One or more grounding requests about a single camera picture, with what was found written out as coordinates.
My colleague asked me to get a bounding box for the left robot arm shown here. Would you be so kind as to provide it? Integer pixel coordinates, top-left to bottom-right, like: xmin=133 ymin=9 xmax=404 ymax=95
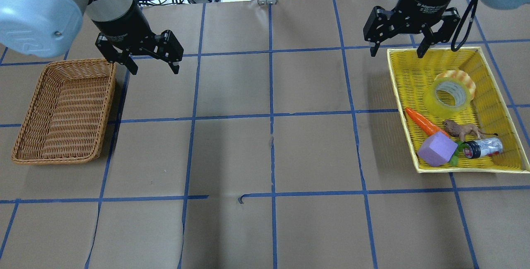
xmin=0 ymin=0 xmax=183 ymax=74

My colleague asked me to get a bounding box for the orange toy carrot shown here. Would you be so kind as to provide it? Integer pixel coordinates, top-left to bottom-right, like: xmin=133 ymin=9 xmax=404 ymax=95
xmin=405 ymin=107 xmax=450 ymax=138

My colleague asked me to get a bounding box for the purple foam cube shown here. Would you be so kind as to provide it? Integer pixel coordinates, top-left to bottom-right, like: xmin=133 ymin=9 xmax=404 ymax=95
xmin=417 ymin=132 xmax=458 ymax=167

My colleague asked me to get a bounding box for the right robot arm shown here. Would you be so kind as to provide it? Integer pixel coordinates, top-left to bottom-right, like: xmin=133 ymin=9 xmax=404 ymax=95
xmin=363 ymin=0 xmax=529 ymax=58

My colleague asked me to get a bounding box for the brown wicker basket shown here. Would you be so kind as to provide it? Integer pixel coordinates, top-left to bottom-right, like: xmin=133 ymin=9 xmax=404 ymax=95
xmin=11 ymin=58 xmax=117 ymax=165

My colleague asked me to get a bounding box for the yellow woven tray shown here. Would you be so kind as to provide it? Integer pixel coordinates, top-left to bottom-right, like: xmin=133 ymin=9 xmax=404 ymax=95
xmin=387 ymin=47 xmax=529 ymax=174

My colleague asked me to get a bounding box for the yellow tape roll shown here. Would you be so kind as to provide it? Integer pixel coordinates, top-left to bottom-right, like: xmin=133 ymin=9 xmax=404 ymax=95
xmin=423 ymin=78 xmax=472 ymax=118

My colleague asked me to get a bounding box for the brown toy lion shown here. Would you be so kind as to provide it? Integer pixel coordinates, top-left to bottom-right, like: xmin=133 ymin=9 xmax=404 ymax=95
xmin=442 ymin=119 xmax=488 ymax=142

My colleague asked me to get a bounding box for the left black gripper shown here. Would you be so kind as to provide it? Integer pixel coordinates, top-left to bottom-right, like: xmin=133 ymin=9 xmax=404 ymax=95
xmin=93 ymin=9 xmax=184 ymax=75

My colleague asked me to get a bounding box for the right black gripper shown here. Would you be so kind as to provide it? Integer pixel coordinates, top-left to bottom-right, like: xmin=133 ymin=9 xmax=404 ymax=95
xmin=363 ymin=0 xmax=460 ymax=58

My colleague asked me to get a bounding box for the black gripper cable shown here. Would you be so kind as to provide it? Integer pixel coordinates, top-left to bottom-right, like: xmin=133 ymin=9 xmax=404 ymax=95
xmin=450 ymin=0 xmax=479 ymax=52

